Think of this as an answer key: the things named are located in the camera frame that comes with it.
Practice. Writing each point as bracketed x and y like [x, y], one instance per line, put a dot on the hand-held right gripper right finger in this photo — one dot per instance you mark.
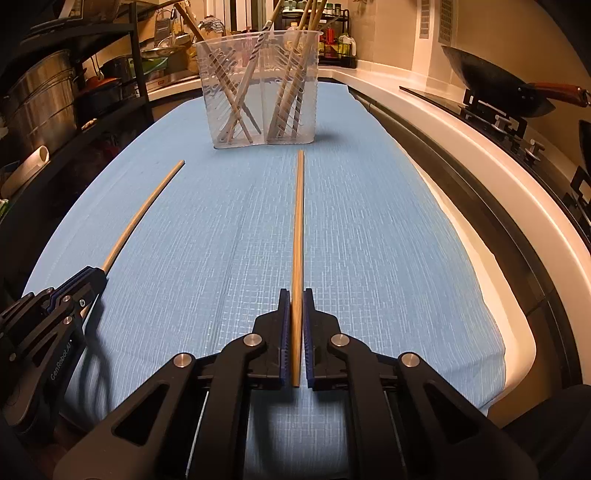
[308, 332]

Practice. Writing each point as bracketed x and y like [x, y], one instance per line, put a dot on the blue table cloth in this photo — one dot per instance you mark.
[378, 230]

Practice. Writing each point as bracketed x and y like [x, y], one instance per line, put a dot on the wall vent grille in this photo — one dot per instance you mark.
[446, 18]

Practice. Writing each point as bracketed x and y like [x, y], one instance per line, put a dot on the large steel pot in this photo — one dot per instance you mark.
[39, 104]

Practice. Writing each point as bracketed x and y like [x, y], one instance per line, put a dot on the white plastic tube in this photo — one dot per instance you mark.
[27, 168]

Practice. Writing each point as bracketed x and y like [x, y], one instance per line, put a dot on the black condiment rack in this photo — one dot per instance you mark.
[344, 18]

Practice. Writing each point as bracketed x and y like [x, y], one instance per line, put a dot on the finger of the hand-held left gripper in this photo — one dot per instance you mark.
[90, 300]
[78, 282]

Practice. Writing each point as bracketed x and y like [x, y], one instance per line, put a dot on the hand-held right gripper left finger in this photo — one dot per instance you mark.
[286, 332]

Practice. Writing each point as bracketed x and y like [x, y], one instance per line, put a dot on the green plastic basin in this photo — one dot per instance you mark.
[150, 67]

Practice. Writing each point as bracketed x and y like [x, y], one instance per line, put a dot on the clear plastic utensil holder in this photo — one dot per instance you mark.
[258, 115]

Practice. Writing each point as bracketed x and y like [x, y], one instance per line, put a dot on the black gas stove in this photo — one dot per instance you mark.
[508, 124]

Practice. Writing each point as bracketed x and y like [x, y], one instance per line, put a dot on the black metal shelf rack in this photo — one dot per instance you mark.
[134, 55]

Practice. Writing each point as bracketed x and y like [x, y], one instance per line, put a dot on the metal grater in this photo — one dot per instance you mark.
[165, 27]

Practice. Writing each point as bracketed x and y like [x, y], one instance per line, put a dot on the dark cooking pot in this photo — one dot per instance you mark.
[99, 92]

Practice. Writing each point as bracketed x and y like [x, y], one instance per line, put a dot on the row of condiment bottles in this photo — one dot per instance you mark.
[337, 46]

